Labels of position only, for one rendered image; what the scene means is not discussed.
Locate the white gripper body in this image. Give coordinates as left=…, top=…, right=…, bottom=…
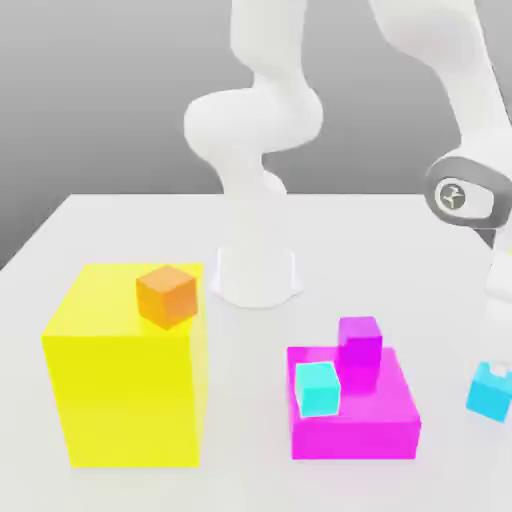
left=480, top=298, right=512, bottom=360

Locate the small blue cube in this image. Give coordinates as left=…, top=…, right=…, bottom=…
left=465, top=360, right=512, bottom=424

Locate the small purple cube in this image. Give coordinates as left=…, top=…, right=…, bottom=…
left=336, top=315, right=384, bottom=395

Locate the small cyan cube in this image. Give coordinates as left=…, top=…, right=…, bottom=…
left=294, top=361, right=342, bottom=418

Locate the small orange cube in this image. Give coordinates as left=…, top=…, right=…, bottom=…
left=135, top=264, right=199, bottom=331

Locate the large magenta box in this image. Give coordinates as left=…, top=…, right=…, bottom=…
left=286, top=345, right=422, bottom=461

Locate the large yellow box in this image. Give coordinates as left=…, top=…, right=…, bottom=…
left=40, top=262, right=210, bottom=469

